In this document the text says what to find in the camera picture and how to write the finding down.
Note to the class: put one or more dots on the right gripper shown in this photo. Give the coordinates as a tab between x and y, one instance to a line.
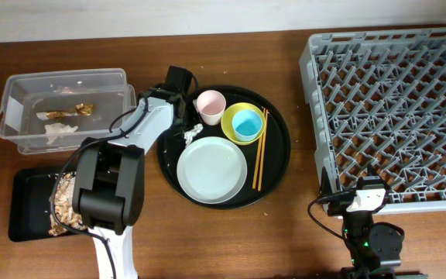
341	204

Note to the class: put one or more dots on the pink plastic cup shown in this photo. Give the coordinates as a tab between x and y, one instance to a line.
211	105

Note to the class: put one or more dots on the small white tissue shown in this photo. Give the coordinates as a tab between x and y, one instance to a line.
190	134

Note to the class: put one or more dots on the yellow plastic bowl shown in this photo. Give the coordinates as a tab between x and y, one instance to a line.
226	120

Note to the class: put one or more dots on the light blue plastic cup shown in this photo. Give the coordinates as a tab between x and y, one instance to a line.
246	125

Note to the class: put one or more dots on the wooden chopstick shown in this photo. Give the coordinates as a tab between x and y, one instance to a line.
258	155
262	152

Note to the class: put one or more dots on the grey round plate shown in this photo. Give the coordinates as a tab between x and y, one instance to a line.
212	170

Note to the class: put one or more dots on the gold snack wrapper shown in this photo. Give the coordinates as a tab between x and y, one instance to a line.
79	110

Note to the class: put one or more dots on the peanut shells and rice waste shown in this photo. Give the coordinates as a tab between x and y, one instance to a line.
63	203

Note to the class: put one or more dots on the white paper napkin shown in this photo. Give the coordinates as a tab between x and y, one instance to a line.
54	130

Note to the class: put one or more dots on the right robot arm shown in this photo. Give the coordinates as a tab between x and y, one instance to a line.
374	247

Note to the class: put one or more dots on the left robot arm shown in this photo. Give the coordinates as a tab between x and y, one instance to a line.
109	185

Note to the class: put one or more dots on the grey plastic dishwasher rack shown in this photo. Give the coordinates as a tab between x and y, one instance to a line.
379	98

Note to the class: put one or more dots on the clear plastic waste bin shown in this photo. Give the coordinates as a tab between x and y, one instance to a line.
26	94

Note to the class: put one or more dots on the black rectangular food-waste tray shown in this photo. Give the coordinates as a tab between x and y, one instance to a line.
30	208

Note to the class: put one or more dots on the round black serving tray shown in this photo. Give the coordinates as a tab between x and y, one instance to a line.
276	155

